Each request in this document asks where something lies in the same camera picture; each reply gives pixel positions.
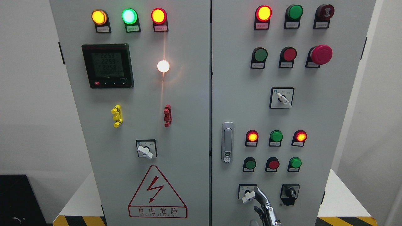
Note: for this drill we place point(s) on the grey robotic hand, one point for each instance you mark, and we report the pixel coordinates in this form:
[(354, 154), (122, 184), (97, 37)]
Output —
[(266, 213)]

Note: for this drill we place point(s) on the silver door handle lock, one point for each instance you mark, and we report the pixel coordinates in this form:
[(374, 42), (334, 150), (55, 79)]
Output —
[(227, 141)]

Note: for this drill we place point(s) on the grey electrical cabinet right door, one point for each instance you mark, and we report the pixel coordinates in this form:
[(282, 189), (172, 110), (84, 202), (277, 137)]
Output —
[(242, 95)]

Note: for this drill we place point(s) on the grey electrical cabinet door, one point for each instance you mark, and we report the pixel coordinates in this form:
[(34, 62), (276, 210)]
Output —
[(183, 147), (242, 95)]

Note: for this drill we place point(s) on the grey electrical cabinet left door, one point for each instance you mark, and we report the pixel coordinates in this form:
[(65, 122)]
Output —
[(183, 147)]

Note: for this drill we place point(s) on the red-yellow indicator light left door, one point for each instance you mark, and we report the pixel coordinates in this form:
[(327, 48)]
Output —
[(159, 20)]

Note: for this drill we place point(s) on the red push button lower middle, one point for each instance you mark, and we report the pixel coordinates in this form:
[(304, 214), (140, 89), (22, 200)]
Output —
[(272, 164)]

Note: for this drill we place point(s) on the red push button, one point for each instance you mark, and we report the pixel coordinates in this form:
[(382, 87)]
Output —
[(272, 164), (287, 57)]

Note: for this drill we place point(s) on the green push button lower left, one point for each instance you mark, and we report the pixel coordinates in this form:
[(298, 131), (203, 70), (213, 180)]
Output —
[(249, 164)]

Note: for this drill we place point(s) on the green push button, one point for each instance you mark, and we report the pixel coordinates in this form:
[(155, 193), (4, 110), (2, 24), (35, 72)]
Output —
[(249, 164), (258, 59), (294, 164)]

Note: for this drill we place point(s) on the green push button lower right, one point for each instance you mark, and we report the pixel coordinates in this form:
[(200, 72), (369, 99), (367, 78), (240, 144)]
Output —
[(294, 164)]

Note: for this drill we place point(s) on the white platform with hazard stripes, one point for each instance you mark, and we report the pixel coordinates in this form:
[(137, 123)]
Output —
[(339, 208)]

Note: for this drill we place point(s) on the green indicator lower middle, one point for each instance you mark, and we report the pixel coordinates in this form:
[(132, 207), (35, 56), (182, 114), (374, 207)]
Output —
[(275, 138)]

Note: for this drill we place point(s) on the red lit indicator lower left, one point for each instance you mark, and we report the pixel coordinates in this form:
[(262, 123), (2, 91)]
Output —
[(251, 139)]

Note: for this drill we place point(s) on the red lit indicator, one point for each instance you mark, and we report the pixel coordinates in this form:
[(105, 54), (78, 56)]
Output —
[(251, 139), (299, 138)]

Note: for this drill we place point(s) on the red lit indicator lower right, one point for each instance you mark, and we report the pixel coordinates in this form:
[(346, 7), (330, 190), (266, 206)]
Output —
[(299, 138)]

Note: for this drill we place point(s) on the red electrical danger warning sign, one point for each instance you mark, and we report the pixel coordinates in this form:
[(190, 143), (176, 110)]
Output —
[(156, 198)]

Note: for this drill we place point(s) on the red terminal connector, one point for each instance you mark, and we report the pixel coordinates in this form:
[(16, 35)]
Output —
[(167, 115)]

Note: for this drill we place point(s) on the green push button upper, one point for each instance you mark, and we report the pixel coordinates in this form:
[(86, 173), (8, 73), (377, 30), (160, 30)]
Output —
[(258, 59)]

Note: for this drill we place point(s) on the red push button upper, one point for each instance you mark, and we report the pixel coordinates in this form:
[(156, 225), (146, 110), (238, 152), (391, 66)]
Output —
[(287, 57)]

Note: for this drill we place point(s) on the red emergency stop mushroom button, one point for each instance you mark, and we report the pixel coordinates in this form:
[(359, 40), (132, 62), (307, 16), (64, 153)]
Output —
[(318, 56)]

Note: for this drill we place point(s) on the white glowing indicator light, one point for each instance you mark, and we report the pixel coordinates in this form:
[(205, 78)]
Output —
[(163, 66)]

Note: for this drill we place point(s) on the yellow terminal connector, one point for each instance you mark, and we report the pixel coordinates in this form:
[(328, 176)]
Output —
[(117, 115)]

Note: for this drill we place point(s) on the red-yellow indicator light right top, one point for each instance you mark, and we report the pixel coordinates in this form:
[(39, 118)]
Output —
[(262, 17)]

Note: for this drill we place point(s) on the green indicator light right top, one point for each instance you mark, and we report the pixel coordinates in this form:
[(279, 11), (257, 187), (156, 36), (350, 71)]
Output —
[(293, 16)]

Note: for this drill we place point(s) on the dark red buzzer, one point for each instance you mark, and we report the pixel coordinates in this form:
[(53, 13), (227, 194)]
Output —
[(323, 15)]

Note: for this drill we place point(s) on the black digital power meter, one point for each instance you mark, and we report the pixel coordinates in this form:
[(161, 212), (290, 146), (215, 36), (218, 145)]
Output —
[(108, 66)]

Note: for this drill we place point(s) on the green lit indicator light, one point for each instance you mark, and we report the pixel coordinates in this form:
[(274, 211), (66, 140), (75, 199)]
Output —
[(131, 20)]

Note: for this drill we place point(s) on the black box lower left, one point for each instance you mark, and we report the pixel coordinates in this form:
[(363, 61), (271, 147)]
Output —
[(18, 205)]

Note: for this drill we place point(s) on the yellow indicator light top left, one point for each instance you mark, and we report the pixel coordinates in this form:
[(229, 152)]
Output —
[(101, 21)]

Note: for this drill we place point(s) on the white rotary switch lower right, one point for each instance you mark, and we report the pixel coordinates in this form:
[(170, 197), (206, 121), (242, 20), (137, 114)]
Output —
[(246, 192)]

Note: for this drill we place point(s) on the white rotary switch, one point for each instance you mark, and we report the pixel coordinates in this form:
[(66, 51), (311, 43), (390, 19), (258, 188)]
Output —
[(246, 192), (281, 97)]

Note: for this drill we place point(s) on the black rotary knob switch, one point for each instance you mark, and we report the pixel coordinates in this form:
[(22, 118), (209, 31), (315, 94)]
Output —
[(289, 193)]

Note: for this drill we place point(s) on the white rotary switch upper right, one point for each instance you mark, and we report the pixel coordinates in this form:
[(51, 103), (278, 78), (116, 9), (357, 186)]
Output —
[(281, 97)]

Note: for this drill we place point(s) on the white rotary switch left door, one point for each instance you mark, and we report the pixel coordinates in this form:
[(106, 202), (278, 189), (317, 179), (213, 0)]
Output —
[(146, 148)]

